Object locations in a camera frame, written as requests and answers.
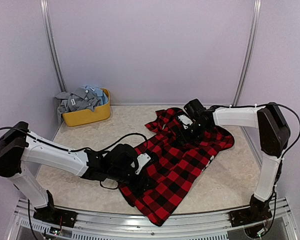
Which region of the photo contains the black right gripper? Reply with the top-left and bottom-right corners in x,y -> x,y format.
176,120 -> 210,146

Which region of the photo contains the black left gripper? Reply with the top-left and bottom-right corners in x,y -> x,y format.
108,167 -> 156,194

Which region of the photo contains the red black plaid shirt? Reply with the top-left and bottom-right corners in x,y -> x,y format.
119,107 -> 235,227

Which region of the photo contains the yellow plastic basket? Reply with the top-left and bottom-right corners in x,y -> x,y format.
62,88 -> 111,127

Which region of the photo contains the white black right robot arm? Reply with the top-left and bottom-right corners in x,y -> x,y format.
176,99 -> 291,226

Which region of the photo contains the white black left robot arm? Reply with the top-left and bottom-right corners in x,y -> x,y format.
0,121 -> 151,223

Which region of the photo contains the light blue shirt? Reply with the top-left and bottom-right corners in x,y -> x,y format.
83,85 -> 109,107

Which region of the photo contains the grey button shirt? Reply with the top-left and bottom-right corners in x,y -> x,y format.
55,87 -> 97,124

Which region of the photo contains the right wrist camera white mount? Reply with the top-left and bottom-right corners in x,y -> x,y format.
176,114 -> 193,129

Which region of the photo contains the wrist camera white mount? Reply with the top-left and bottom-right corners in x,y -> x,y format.
176,114 -> 193,129
130,153 -> 151,175

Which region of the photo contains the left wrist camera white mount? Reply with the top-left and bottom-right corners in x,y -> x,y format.
130,153 -> 151,175

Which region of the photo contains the aluminium front frame rail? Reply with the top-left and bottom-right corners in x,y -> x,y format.
4,197 -> 298,240

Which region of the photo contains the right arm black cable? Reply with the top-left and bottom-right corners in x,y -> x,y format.
269,103 -> 300,161

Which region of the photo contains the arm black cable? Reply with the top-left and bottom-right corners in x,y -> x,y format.
0,126 -> 149,190
269,103 -> 300,161

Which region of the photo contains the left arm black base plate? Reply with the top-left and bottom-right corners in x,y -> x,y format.
33,208 -> 78,228

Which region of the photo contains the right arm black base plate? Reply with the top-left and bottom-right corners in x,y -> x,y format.
229,208 -> 273,228

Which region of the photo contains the right aluminium corner post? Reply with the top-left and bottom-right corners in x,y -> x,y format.
232,0 -> 262,106

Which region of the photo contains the aluminium corner post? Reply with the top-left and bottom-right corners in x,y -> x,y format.
232,0 -> 262,106
39,0 -> 67,92

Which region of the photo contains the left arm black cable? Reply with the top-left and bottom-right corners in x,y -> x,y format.
0,126 -> 149,190

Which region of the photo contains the left aluminium corner post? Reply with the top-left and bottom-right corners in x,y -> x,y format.
39,0 -> 67,92

